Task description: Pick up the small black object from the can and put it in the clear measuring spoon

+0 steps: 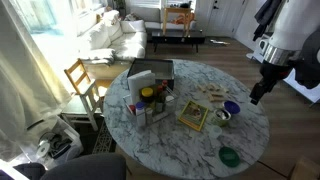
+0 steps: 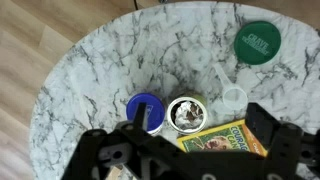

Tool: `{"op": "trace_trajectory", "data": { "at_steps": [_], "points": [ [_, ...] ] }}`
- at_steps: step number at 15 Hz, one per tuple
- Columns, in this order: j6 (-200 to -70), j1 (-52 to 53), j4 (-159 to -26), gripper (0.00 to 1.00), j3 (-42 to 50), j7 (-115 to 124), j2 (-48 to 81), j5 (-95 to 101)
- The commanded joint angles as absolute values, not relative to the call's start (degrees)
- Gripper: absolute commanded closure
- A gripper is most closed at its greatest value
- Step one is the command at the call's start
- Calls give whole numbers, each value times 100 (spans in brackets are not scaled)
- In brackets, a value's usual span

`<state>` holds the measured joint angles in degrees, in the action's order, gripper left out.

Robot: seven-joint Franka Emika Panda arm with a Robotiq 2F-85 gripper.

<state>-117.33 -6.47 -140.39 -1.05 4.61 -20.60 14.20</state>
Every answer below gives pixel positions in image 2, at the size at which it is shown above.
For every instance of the jar with blue lid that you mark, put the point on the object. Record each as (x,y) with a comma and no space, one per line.
(156,113)

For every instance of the yellow dog book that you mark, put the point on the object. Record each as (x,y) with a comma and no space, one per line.
(213,140)

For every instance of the green plastic lid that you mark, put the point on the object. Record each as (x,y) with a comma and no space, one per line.
(256,43)

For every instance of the small wooden block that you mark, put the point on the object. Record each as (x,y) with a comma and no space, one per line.
(115,173)

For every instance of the clear plastic measuring scoop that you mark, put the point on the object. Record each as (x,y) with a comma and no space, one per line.
(235,98)

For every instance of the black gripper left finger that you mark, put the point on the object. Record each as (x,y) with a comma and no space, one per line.
(141,115)

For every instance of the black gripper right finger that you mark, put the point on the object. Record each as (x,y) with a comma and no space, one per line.
(263,120)

